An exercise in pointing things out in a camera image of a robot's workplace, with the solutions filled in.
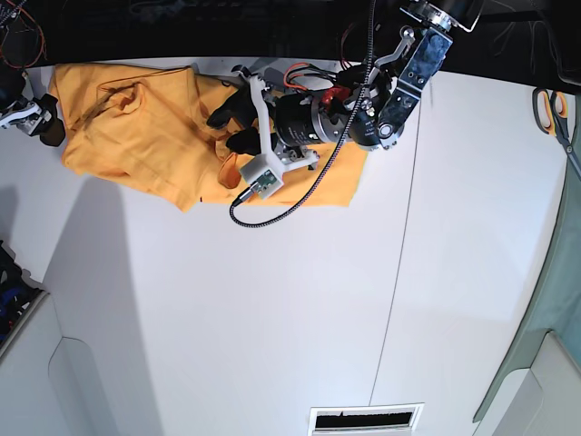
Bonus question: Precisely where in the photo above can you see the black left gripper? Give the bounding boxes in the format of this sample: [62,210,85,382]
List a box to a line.
[206,89,355,155]

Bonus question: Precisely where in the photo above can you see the orange yellow t-shirt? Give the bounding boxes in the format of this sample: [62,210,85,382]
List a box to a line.
[47,63,369,214]

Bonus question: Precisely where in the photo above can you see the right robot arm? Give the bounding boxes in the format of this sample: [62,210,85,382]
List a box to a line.
[1,1,65,147]

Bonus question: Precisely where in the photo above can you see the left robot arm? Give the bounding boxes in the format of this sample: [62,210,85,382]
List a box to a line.
[206,1,484,157]

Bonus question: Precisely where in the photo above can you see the blue black clutter bin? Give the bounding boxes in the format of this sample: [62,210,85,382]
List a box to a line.
[1,240,45,346]

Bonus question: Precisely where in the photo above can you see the white slotted vent plate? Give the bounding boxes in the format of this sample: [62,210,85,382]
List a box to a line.
[308,403,424,435]

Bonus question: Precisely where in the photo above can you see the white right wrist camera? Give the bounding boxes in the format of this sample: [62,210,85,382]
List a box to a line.
[1,101,53,136]

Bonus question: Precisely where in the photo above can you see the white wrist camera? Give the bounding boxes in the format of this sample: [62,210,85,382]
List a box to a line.
[231,64,320,202]
[1,101,53,136]

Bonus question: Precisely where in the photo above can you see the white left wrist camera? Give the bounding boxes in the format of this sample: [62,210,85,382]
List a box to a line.
[231,64,320,202]

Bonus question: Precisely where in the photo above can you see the braided camera cable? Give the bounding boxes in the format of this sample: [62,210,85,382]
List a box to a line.
[228,0,378,228]

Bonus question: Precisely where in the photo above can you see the orange handled scissors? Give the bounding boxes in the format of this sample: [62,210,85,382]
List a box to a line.
[531,87,580,179]

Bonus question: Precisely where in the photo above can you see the black cable on right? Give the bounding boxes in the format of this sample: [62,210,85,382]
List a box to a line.
[489,0,581,83]

